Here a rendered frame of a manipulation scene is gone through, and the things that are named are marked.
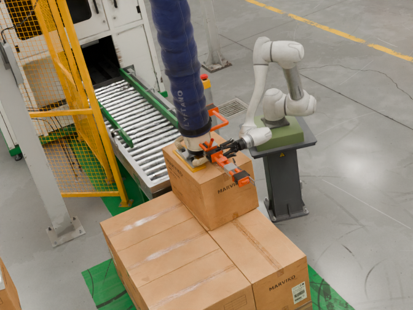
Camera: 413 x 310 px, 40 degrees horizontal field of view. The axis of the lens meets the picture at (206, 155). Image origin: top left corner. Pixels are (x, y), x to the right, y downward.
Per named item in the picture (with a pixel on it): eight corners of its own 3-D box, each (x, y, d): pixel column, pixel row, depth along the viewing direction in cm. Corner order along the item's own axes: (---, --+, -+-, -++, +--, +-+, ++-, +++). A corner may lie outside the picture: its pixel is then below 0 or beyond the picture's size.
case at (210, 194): (172, 191, 430) (161, 147, 408) (217, 170, 443) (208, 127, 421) (210, 231, 383) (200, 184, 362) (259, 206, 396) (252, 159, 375)
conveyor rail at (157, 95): (130, 84, 643) (126, 69, 633) (134, 83, 645) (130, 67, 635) (226, 174, 460) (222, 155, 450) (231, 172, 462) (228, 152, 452)
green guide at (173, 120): (120, 75, 633) (118, 67, 628) (129, 72, 636) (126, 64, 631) (177, 129, 506) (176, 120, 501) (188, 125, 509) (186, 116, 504)
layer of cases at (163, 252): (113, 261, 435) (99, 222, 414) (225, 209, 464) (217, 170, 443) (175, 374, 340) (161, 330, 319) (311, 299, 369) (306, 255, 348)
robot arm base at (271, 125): (281, 111, 442) (280, 104, 438) (290, 125, 423) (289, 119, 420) (259, 116, 440) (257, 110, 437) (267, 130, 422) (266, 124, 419)
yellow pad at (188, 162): (172, 152, 401) (171, 146, 398) (185, 147, 404) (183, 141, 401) (193, 173, 374) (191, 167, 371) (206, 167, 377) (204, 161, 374)
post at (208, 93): (218, 174, 534) (199, 79, 480) (224, 171, 536) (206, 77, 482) (222, 177, 528) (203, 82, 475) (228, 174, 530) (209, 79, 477)
